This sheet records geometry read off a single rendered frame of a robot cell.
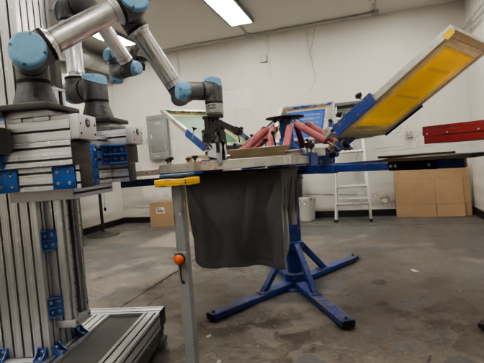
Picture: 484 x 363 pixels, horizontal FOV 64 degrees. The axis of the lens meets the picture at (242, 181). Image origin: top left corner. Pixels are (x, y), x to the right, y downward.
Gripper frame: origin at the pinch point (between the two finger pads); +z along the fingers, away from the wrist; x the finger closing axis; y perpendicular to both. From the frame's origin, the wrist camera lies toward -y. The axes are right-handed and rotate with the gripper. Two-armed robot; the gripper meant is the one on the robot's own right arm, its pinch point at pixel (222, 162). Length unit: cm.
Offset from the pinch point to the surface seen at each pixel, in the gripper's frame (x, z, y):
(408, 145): -471, -15, -120
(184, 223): 19.5, 22.6, 9.9
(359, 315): -92, 98, -48
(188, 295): 20, 50, 10
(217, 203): -7.5, 17.8, 6.9
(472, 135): -56, -5, -105
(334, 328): -73, 98, -35
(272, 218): -8.3, 25.3, -17.7
